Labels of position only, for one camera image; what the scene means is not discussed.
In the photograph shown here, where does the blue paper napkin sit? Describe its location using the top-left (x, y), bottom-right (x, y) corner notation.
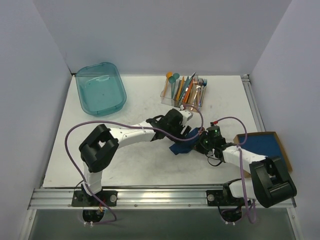
top-left (169, 127), bottom-right (200, 155)

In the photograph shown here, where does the cardboard napkin box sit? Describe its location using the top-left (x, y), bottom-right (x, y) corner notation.
top-left (228, 131), bottom-right (293, 178)

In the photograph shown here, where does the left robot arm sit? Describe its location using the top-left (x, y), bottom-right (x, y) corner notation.
top-left (79, 109), bottom-right (193, 206)

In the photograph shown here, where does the orange plastic spoon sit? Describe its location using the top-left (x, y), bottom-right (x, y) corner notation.
top-left (162, 72), bottom-right (174, 97)

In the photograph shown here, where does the blue metal fork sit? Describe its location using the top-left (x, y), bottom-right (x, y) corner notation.
top-left (199, 78), bottom-right (208, 102)

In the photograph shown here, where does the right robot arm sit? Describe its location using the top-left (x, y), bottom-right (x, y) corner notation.
top-left (195, 125), bottom-right (297, 208)

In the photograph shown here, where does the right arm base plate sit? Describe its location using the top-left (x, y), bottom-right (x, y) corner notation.
top-left (206, 190), bottom-right (245, 207)

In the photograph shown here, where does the right side aluminium rail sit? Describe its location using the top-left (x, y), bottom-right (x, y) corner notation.
top-left (240, 74), bottom-right (266, 132)

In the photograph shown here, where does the teal plastic spoon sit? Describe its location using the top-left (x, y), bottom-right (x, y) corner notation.
top-left (168, 73), bottom-right (180, 99)

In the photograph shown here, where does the aluminium mounting rail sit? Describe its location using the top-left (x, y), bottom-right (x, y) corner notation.
top-left (28, 187), bottom-right (208, 211)

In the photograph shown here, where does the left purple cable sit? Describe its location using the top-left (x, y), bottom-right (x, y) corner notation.
top-left (64, 106), bottom-right (205, 225)

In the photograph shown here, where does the stack of blue napkins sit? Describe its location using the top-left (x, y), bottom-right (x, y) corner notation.
top-left (241, 131), bottom-right (292, 169)

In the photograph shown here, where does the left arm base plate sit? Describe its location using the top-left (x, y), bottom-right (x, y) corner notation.
top-left (71, 190), bottom-right (118, 207)

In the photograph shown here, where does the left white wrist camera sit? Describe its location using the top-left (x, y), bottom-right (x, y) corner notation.
top-left (179, 105), bottom-right (193, 124)

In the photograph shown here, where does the teal plastic bin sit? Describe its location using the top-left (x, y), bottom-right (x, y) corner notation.
top-left (75, 62), bottom-right (127, 117)

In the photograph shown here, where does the clear acrylic utensil organizer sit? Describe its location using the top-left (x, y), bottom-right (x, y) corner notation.
top-left (160, 77), bottom-right (208, 112)

